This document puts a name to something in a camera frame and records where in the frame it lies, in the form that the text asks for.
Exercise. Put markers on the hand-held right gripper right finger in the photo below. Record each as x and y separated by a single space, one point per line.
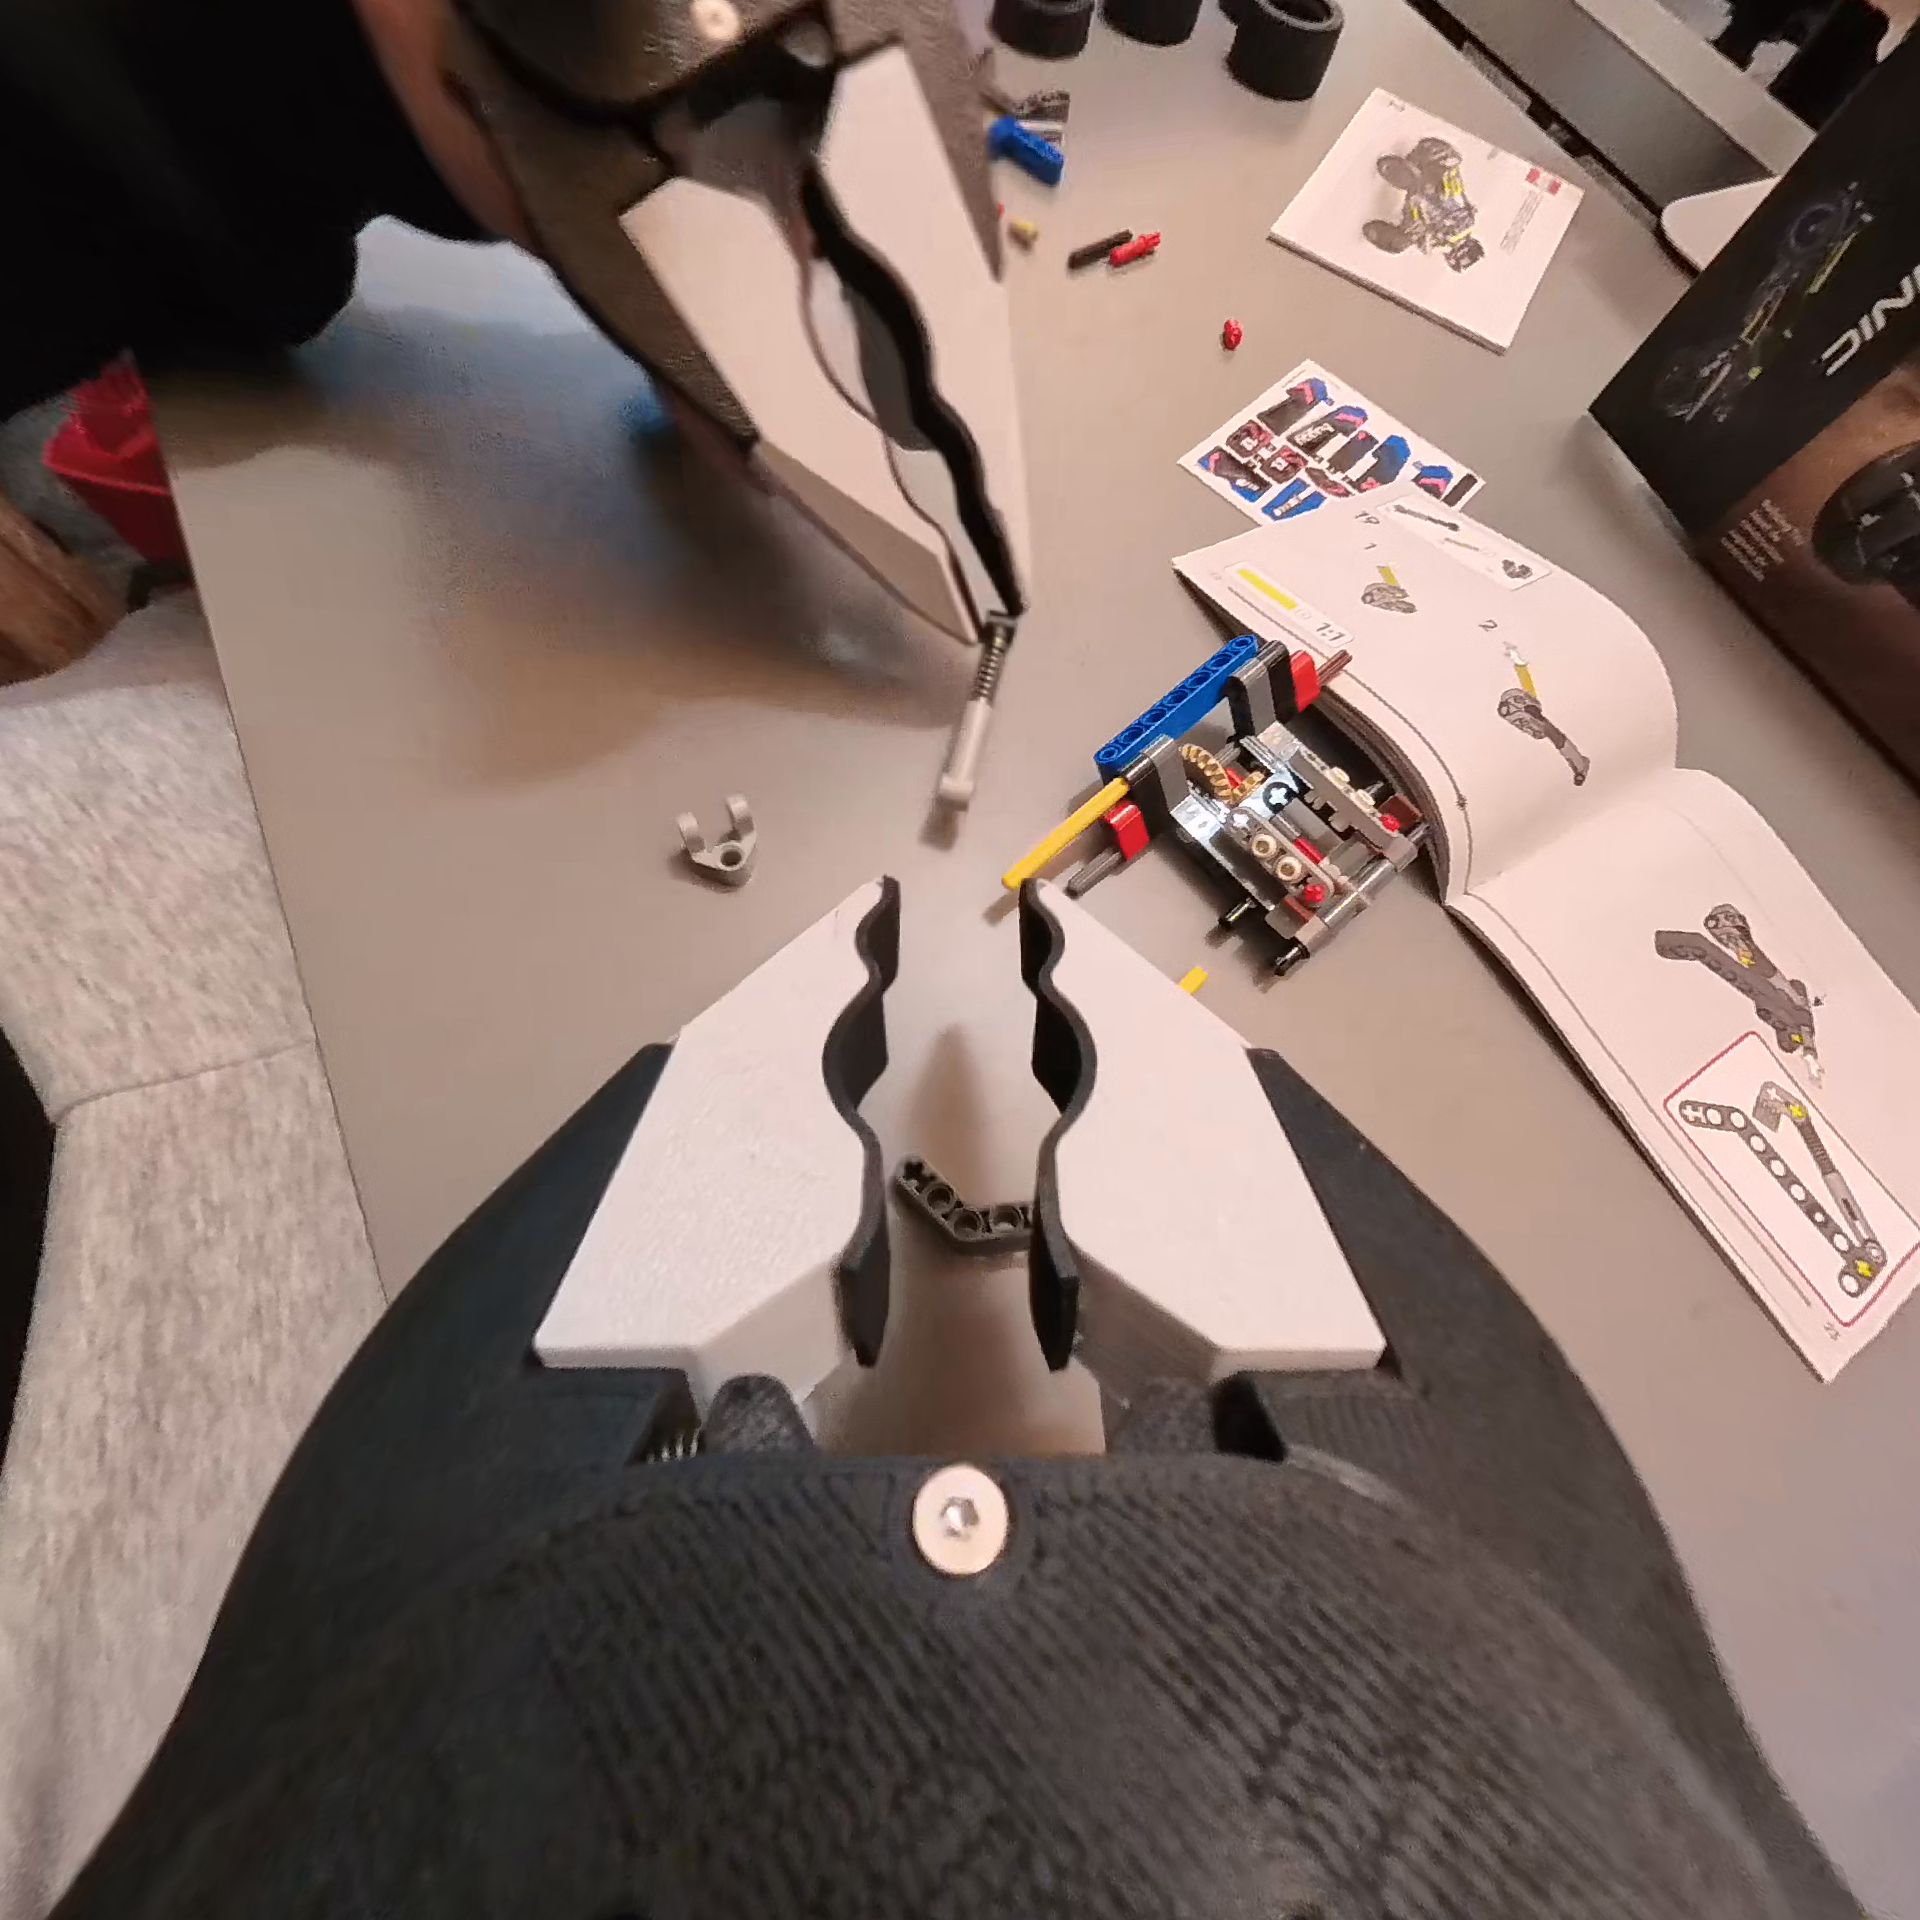
1201 1200

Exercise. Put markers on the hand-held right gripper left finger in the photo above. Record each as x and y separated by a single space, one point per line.
713 1184

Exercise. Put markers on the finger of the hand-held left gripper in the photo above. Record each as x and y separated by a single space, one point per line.
749 328
938 224

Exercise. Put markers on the dark grey angled lego beam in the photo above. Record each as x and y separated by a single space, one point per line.
961 1203

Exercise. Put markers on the light grey lego connector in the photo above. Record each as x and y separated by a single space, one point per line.
718 847

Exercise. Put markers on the grey lego shock absorber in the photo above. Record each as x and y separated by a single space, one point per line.
973 734

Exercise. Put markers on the person's left forearm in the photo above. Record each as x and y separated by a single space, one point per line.
180 166

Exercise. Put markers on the blue lego piece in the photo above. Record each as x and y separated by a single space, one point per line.
1026 151

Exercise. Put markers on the dark grey lego piece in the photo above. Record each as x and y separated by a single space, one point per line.
1035 106

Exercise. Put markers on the black and red lego pin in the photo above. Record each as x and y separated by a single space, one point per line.
1113 249

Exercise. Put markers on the black lego tire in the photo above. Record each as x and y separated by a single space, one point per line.
1153 20
1043 23
1283 43

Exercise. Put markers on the partly built lego chassis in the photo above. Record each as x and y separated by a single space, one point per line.
1259 810

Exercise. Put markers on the lego sticker sheet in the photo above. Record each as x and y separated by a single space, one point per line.
1327 441

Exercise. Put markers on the small lego booklet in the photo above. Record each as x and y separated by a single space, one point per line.
1427 210

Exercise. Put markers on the open lego instruction book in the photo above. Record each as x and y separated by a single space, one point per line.
1591 839

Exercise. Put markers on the lego set box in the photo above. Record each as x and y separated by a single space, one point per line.
1800 377

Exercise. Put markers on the person's left hand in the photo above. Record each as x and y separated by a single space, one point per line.
442 106

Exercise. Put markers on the person's grey trouser leg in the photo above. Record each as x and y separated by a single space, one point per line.
165 1200

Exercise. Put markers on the red object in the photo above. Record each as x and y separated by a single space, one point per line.
114 452

